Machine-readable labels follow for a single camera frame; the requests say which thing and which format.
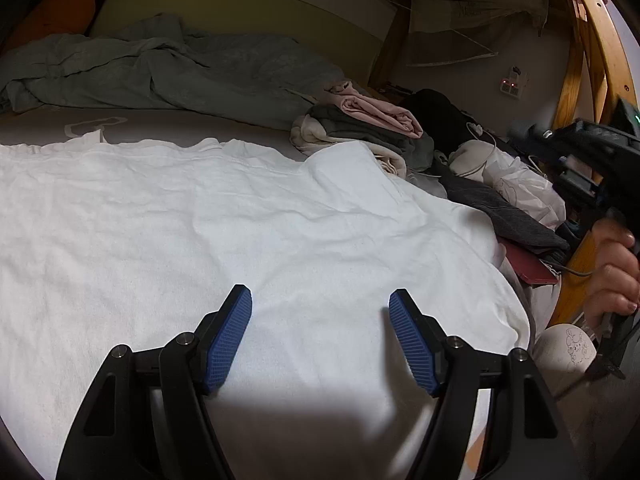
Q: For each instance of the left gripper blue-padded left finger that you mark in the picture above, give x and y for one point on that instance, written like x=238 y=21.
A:
x=144 y=414

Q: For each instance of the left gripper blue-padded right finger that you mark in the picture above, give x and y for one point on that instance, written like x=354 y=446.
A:
x=525 y=435

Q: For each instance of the white t-shirt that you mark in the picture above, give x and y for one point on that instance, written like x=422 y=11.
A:
x=106 y=244

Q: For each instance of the person's right hand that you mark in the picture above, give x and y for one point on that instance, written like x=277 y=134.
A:
x=614 y=283

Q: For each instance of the dark grey towel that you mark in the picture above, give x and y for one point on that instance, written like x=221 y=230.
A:
x=509 y=221

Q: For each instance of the red notebook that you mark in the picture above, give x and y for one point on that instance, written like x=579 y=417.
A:
x=527 y=266

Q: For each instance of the white crumpled cloth pile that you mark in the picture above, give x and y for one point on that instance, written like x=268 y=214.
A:
x=516 y=182

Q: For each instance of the dark grey folded garment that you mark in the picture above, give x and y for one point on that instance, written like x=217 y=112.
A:
x=418 y=153

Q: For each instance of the pink folded garment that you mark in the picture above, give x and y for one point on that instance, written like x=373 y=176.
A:
x=375 y=112

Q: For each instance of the grey printed bed sheet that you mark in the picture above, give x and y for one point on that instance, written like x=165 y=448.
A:
x=51 y=124

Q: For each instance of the yellow-green white headboard cushion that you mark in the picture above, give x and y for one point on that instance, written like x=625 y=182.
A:
x=349 y=33

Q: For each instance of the grey-green crumpled blanket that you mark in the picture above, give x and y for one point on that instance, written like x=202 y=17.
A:
x=160 y=64

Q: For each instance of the orange pillow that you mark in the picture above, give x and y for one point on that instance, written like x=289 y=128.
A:
x=53 y=17

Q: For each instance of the wooden curved bed rail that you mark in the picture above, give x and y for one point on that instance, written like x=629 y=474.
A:
x=596 y=55

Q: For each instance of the wall power socket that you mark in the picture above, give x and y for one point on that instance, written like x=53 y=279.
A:
x=514 y=83

